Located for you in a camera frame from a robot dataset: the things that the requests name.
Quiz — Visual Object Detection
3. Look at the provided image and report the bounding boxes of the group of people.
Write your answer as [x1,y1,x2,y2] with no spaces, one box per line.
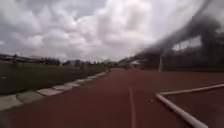
[103,63,113,72]

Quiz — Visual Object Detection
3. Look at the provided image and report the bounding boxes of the red running track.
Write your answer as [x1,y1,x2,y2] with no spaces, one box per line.
[0,68,224,128]

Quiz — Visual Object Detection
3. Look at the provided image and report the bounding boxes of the white tent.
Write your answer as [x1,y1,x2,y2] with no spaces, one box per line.
[129,60,142,67]

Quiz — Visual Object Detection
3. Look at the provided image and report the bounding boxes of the grey concrete slab kerb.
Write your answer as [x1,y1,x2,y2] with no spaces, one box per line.
[0,70,109,112]

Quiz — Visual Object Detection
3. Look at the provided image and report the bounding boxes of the dark fence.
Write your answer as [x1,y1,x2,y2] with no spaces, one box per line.
[163,46,224,72]

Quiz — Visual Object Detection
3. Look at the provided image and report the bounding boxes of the long low building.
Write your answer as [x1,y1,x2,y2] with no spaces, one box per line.
[0,53,44,65]

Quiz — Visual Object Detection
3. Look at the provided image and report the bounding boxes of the grass field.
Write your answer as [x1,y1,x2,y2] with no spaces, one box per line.
[0,63,106,96]

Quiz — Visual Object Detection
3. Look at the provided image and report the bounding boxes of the row of dark trees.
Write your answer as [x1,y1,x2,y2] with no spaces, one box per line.
[133,14,224,71]

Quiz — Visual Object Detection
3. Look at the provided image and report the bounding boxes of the white pole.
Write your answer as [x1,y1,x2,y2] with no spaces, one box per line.
[158,49,165,73]

